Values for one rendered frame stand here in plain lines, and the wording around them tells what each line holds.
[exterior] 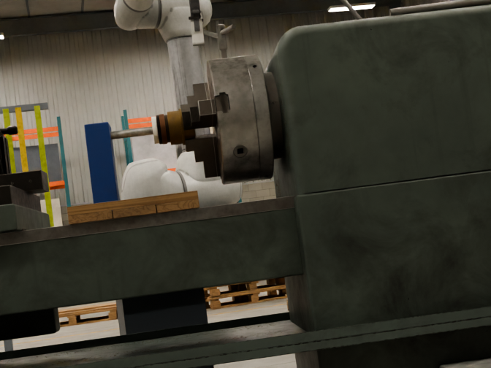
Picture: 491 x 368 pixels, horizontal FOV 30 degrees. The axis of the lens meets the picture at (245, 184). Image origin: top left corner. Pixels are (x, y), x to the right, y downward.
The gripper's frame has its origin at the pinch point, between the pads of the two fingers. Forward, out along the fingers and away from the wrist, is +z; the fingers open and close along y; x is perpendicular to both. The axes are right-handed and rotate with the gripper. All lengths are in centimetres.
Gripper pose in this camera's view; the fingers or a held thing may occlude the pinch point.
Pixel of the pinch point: (197, 32)
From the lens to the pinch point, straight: 246.5
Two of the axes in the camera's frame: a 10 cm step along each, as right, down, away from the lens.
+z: 1.1, 9.8, -1.6
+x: 9.9, -1.0, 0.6
